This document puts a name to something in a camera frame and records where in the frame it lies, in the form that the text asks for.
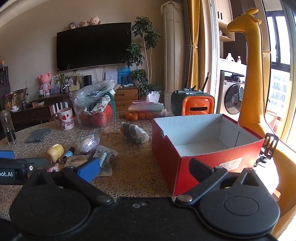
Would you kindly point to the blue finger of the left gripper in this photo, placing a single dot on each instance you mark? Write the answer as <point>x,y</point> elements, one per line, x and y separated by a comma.
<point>8,154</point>

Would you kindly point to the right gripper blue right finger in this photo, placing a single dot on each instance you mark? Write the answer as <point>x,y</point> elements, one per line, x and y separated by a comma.
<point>199,170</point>

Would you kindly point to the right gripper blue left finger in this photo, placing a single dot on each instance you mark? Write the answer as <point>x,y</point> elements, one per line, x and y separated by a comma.
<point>88,170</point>

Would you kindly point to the white printed snack packet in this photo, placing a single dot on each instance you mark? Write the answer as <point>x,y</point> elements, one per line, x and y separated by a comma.
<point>103,154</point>

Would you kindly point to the yellow cake snack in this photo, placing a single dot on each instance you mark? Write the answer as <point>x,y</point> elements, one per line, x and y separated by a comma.
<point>87,144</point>

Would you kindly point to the small blue label bottle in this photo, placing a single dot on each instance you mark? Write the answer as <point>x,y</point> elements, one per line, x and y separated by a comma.
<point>69,153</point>

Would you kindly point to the yellow squishy toy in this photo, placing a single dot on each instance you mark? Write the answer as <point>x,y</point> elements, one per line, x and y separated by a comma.
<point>55,152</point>

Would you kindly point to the patterned tissue pack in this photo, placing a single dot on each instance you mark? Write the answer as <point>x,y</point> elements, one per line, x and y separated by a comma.
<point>133,133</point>

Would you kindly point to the cartoon face squishy toy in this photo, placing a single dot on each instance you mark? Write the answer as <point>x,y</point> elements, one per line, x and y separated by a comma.
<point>56,167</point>

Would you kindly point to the clear glass bottle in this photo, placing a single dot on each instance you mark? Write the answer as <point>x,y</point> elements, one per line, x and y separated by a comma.
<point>8,127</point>

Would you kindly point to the grey folded cloth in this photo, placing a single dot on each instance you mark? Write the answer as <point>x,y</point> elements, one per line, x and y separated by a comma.
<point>37,136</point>

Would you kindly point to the red cardboard box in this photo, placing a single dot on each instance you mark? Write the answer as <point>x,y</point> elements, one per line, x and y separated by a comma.
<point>214,139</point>

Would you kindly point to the dark wooden tv console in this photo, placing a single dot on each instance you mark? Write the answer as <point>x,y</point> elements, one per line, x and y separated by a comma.
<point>41,111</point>

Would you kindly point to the white strawberry mug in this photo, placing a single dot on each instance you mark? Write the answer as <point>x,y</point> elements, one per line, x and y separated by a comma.
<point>64,119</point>

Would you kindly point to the orange tangerine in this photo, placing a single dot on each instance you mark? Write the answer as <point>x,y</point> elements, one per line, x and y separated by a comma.
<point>148,116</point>
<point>134,117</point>
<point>141,116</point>
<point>128,116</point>

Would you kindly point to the clear container with plastic bag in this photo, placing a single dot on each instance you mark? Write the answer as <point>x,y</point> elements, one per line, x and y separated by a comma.
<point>94,105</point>

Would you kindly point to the orange green tissue box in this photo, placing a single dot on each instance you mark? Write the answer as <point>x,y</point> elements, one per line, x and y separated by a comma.
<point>191,103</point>

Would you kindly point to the stack of colourful folders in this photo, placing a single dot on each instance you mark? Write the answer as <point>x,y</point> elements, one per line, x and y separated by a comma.
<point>155,108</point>

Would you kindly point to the metal slotted spatula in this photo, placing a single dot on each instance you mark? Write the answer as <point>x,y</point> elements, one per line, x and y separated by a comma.
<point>268,148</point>

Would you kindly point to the yellow giraffe plush chair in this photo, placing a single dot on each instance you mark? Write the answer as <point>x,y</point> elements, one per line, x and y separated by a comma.
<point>252,116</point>

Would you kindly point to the wooden drawer cabinet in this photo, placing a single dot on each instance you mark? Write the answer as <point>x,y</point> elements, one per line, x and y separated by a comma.
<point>124,97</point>

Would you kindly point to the white washing machine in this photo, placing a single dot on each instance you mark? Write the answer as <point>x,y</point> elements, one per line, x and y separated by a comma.
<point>230,94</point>

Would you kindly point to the pink pig plush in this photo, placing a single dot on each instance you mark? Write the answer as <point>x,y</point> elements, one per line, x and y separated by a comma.
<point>45,80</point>

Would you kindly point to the black speaker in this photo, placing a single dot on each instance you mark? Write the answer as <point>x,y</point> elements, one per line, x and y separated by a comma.
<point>87,80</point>

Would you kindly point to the framed photo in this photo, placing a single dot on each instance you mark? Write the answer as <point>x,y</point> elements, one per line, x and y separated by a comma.
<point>74,82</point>

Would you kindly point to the standing air conditioner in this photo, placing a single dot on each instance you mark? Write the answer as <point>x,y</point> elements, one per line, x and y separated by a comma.
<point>175,46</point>

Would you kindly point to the plush toys on television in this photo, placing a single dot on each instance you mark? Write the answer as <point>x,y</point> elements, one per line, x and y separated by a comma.
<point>95,20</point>

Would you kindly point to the tall potted plant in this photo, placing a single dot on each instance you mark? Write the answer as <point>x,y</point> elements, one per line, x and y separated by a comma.
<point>138,55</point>

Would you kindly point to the yellow curtain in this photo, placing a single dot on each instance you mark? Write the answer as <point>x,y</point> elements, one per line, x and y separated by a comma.
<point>191,10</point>

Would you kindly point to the black wall television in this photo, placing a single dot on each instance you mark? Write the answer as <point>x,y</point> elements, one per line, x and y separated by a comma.
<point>92,46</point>

